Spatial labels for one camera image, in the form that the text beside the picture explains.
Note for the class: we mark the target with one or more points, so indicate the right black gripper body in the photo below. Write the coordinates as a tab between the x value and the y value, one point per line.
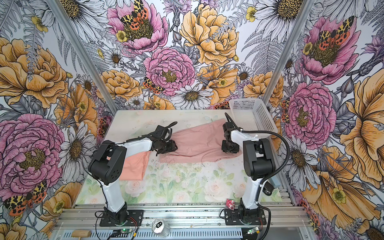
230	147

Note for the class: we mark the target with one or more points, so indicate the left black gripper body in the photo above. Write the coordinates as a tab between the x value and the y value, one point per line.
167	147

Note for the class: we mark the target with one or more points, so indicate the dusty pink garment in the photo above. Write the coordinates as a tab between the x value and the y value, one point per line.
199	144

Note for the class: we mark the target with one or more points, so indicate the peach graphic t-shirt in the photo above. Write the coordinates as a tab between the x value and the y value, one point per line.
135	166

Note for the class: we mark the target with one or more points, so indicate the white plastic laundry basket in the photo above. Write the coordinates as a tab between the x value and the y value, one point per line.
252	114

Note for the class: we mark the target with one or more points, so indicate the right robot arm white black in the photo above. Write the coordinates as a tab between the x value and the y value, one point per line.
258	163

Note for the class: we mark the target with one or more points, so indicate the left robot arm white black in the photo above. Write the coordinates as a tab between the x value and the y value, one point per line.
107	164

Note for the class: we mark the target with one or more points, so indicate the small red white card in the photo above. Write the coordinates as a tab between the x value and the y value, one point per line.
230	204

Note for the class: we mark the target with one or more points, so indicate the black stapler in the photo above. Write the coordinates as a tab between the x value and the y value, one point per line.
267	188

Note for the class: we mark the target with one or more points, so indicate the light blue rectangular block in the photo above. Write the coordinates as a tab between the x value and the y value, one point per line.
274	180

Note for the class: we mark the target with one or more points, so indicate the silver drink can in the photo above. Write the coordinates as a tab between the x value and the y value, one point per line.
161	228

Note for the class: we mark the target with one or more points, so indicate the right green circuit board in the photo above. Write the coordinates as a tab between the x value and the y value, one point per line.
254	230

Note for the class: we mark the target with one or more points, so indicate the green circuit board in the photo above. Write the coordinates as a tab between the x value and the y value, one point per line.
254	230
123	231

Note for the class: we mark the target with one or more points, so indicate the left green circuit board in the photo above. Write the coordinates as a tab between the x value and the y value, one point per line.
123	231

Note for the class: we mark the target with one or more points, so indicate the wooden block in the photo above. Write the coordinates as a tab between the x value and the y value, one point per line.
81	234

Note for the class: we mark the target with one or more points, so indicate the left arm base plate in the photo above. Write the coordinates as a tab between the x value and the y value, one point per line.
129	218

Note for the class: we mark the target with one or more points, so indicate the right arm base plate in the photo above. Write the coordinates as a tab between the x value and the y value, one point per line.
244	217

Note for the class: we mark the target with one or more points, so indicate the white slotted cable duct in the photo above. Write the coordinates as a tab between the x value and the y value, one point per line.
174	234

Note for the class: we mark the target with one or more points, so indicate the aluminium frame rail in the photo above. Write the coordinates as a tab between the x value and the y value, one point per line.
184	216

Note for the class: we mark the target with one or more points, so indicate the right aluminium corner post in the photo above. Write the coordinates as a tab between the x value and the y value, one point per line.
291	40

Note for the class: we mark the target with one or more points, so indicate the aluminium corner post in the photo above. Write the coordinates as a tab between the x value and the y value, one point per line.
291	40
68	28

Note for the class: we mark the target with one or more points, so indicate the left aluminium corner post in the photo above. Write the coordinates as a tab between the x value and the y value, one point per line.
68	28

